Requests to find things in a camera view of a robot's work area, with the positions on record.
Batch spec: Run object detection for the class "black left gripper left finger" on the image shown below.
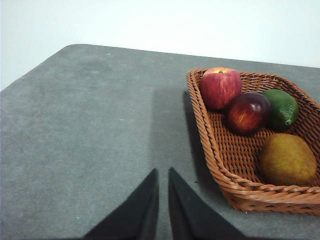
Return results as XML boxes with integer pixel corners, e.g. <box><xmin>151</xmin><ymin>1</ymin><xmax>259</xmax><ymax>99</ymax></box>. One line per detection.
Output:
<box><xmin>83</xmin><ymin>168</ymin><xmax>160</xmax><ymax>240</ymax></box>

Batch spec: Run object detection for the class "dark purple round fruit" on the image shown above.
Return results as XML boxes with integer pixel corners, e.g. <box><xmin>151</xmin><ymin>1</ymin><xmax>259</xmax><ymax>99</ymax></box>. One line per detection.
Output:
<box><xmin>226</xmin><ymin>92</ymin><xmax>272</xmax><ymax>136</ymax></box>

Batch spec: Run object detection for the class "red apple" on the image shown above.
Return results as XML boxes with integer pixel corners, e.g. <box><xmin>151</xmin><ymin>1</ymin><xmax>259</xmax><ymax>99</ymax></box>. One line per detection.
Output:
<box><xmin>199</xmin><ymin>67</ymin><xmax>243</xmax><ymax>111</ymax></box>

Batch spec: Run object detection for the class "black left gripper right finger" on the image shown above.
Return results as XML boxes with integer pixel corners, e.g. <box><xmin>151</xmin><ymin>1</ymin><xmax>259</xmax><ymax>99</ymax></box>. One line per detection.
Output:
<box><xmin>167</xmin><ymin>166</ymin><xmax>248</xmax><ymax>240</ymax></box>

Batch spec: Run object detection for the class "brown wicker basket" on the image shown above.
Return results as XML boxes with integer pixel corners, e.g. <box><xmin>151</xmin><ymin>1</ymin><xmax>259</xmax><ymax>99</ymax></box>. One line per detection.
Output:
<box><xmin>186</xmin><ymin>68</ymin><xmax>320</xmax><ymax>217</ymax></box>

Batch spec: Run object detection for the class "green avocado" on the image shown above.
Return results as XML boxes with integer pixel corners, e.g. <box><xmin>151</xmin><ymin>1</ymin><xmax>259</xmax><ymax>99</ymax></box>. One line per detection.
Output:
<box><xmin>261</xmin><ymin>89</ymin><xmax>300</xmax><ymax>130</ymax></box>

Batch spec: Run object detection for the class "brown kiwi fruit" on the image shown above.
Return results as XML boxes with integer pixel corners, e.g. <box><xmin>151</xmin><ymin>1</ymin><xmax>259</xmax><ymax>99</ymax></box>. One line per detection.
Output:
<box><xmin>257</xmin><ymin>133</ymin><xmax>318</xmax><ymax>187</ymax></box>

